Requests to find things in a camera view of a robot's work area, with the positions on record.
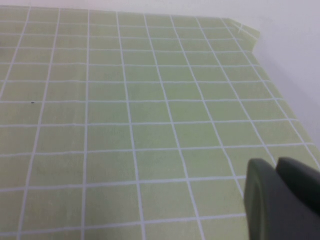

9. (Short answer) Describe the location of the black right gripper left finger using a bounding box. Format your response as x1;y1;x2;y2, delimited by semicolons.
243;158;320;240

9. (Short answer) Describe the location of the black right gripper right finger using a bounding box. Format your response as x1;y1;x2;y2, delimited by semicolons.
275;156;320;214

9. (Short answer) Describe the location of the green checked tablecloth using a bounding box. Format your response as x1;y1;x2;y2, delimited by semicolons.
0;5;320;240

